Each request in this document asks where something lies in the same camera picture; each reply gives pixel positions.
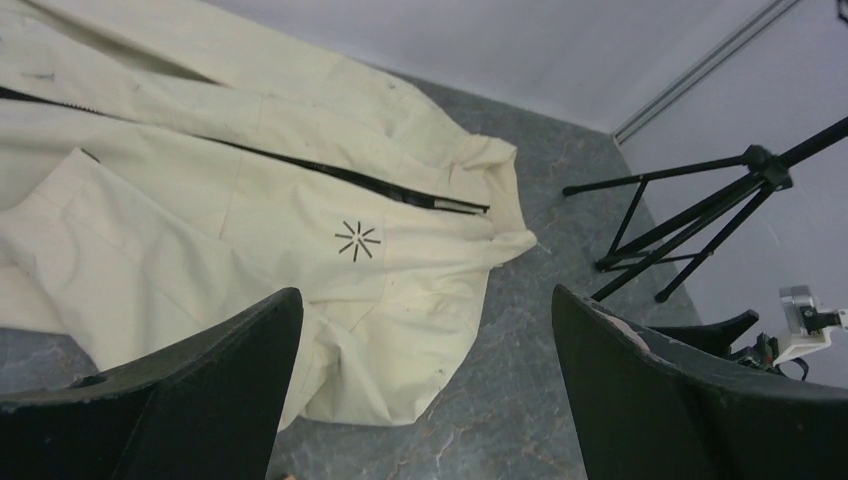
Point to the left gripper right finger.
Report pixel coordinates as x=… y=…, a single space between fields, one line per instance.
x=646 y=406

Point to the cream zip-up jacket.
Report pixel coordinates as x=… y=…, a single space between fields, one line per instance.
x=167 y=164

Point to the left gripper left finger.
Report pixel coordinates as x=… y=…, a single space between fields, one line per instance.
x=206 y=407

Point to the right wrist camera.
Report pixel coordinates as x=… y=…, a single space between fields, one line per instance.
x=809 y=326

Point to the aluminium frame rail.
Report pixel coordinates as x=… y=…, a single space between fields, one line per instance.
x=743 y=32

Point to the black perforated music stand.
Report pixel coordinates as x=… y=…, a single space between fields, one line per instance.
x=694 y=234

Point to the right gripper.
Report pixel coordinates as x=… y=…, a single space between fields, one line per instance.
x=768 y=353

